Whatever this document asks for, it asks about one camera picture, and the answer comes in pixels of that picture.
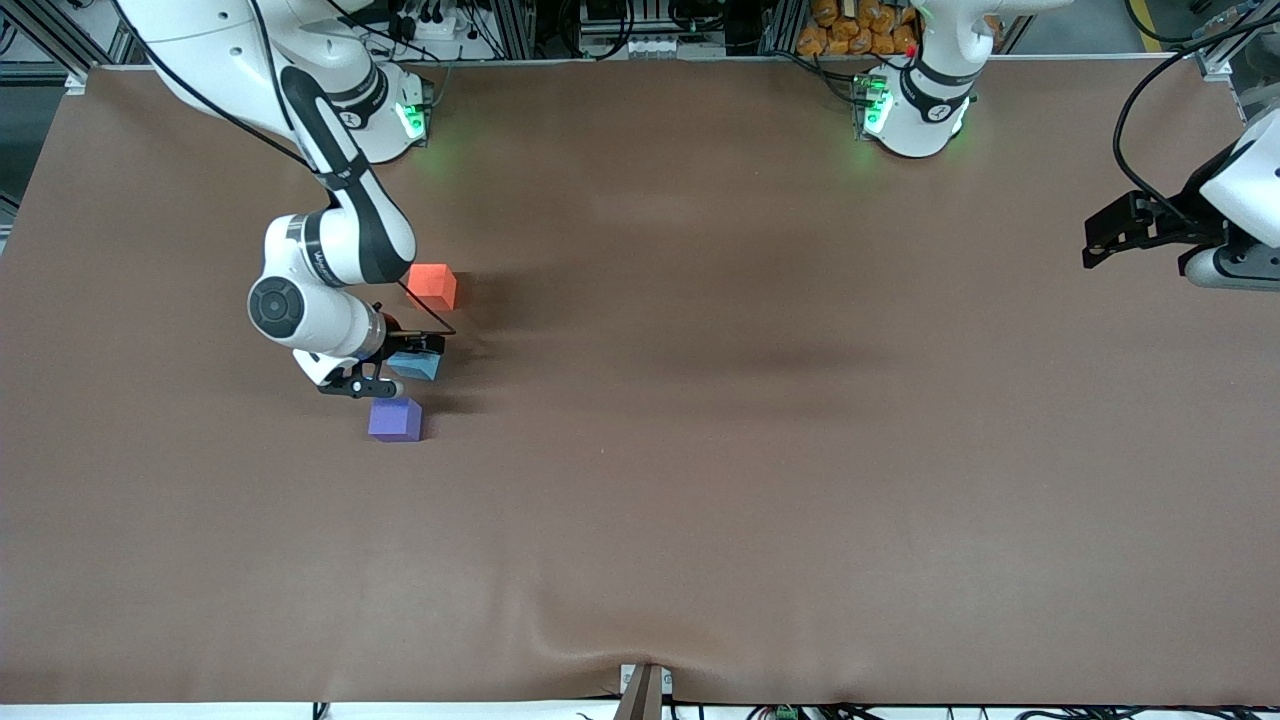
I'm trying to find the purple foam block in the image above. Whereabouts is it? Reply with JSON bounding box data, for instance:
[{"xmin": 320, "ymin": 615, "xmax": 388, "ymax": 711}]
[{"xmin": 367, "ymin": 396, "xmax": 423, "ymax": 443}]

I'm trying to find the orange foam block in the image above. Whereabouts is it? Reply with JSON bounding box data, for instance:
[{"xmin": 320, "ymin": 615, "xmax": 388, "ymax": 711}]
[{"xmin": 406, "ymin": 263, "xmax": 458, "ymax": 312}]

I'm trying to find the brown table cover cloth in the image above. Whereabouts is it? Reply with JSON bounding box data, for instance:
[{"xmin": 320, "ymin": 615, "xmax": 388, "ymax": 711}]
[{"xmin": 0, "ymin": 55, "xmax": 1280, "ymax": 707}]

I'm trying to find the white power strip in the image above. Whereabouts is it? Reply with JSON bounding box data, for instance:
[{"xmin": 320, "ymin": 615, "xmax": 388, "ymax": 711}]
[{"xmin": 393, "ymin": 0, "xmax": 463, "ymax": 43}]

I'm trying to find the orange lumpy objects pile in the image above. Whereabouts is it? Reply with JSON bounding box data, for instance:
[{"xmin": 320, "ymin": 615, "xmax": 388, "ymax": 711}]
[{"xmin": 797, "ymin": 0, "xmax": 922, "ymax": 58}]

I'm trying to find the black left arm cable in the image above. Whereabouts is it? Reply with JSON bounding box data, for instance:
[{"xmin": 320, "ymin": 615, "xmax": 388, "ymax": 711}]
[{"xmin": 1111, "ymin": 6, "xmax": 1280, "ymax": 230}]

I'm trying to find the aluminium frame post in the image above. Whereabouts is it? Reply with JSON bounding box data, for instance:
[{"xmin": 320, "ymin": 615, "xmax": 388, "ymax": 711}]
[
  {"xmin": 760, "ymin": 0, "xmax": 803, "ymax": 57},
  {"xmin": 1193, "ymin": 0, "xmax": 1280, "ymax": 83},
  {"xmin": 490, "ymin": 0, "xmax": 537, "ymax": 60},
  {"xmin": 12, "ymin": 0, "xmax": 136, "ymax": 79}
]

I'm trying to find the grey metal camera bracket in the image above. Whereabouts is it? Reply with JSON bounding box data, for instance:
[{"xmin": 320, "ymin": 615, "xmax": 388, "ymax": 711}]
[{"xmin": 618, "ymin": 662, "xmax": 674, "ymax": 720}]

